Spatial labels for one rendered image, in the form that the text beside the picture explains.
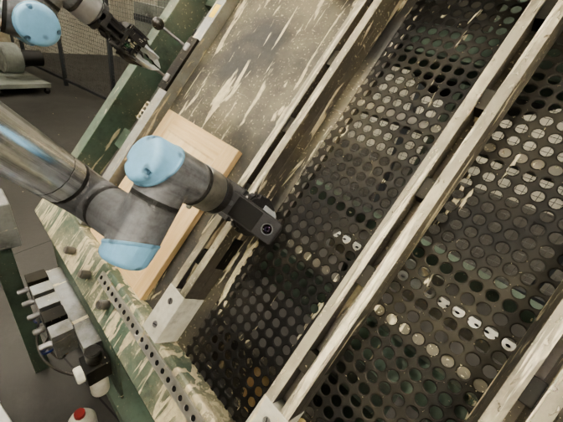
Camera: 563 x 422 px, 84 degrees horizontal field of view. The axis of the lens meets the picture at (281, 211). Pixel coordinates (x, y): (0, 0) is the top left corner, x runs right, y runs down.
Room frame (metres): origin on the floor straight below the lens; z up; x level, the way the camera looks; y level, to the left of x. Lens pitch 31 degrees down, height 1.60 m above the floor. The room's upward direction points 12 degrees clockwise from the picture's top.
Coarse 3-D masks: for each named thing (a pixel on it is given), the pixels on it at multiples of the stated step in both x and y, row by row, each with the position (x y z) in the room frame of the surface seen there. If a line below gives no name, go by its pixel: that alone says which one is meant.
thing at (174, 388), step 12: (108, 288) 0.58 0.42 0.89; (120, 300) 0.55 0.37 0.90; (120, 312) 0.52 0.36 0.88; (132, 324) 0.49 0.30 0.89; (144, 336) 0.46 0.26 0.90; (144, 348) 0.44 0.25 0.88; (156, 348) 0.44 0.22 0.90; (156, 360) 0.41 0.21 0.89; (156, 372) 0.39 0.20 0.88; (168, 372) 0.39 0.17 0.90; (168, 384) 0.37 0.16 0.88; (180, 384) 0.37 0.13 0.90; (180, 396) 0.35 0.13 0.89; (180, 408) 0.33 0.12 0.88; (192, 408) 0.33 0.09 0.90; (192, 420) 0.31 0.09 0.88; (204, 420) 0.31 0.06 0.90
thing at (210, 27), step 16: (224, 0) 1.22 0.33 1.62; (208, 16) 1.20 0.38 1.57; (224, 16) 1.21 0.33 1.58; (208, 32) 1.16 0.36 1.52; (208, 48) 1.16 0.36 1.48; (192, 64) 1.12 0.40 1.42; (176, 80) 1.07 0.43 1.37; (160, 96) 1.04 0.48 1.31; (176, 96) 1.07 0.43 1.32; (144, 112) 1.03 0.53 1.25; (160, 112) 1.03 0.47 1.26; (144, 128) 0.98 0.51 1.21; (128, 144) 0.96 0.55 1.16; (112, 160) 0.94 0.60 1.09; (112, 176) 0.89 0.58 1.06
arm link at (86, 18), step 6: (84, 0) 0.82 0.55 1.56; (90, 0) 0.83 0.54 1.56; (96, 0) 0.85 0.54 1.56; (84, 6) 0.82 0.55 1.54; (90, 6) 0.83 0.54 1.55; (96, 6) 0.84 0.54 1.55; (102, 6) 0.86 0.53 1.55; (72, 12) 0.82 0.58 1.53; (78, 12) 0.82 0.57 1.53; (84, 12) 0.82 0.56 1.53; (90, 12) 0.83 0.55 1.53; (96, 12) 0.84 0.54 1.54; (78, 18) 0.83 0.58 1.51; (84, 18) 0.83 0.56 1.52; (90, 18) 0.83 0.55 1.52; (96, 18) 0.84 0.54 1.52
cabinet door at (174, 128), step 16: (160, 128) 0.98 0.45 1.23; (176, 128) 0.94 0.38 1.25; (192, 128) 0.92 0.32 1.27; (176, 144) 0.90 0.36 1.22; (192, 144) 0.87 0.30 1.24; (208, 144) 0.85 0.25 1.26; (224, 144) 0.82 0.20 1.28; (208, 160) 0.81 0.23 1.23; (224, 160) 0.78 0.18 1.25; (128, 192) 0.85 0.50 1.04; (192, 208) 0.71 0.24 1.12; (176, 224) 0.69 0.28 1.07; (192, 224) 0.68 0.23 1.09; (176, 240) 0.66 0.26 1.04; (160, 256) 0.64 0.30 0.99; (128, 272) 0.64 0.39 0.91; (144, 272) 0.62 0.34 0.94; (160, 272) 0.61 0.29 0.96; (144, 288) 0.59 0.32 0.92
